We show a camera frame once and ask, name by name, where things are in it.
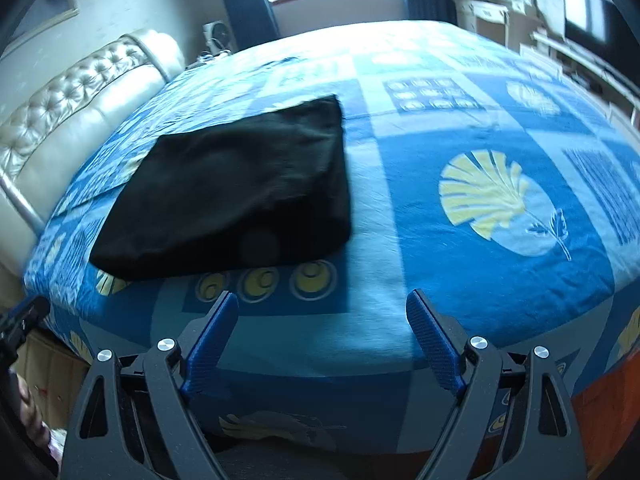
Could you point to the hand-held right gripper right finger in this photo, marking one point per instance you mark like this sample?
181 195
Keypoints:
434 345

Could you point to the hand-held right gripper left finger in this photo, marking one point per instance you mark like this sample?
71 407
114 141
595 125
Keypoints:
210 350

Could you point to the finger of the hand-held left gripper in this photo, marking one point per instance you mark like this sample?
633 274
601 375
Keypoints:
25 322

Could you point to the black pants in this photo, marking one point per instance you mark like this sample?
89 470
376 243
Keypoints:
225 185

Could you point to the person's left hand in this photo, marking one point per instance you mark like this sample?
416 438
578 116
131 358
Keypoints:
34 420

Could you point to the brown cardboard box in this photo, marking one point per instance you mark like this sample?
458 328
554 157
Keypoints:
55 380

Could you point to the blue printed bed sheet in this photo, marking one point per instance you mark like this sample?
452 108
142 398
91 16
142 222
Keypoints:
410 200

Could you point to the cream tufted leather headboard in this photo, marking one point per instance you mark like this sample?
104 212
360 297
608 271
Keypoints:
75 110

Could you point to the small white fan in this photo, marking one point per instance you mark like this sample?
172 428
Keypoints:
217 37

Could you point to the white television cabinet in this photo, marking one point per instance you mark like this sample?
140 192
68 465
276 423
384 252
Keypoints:
585 67

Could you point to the black flat television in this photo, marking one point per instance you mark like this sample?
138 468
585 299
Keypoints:
590 17

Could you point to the framed wall picture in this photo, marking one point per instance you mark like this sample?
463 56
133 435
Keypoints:
47 7

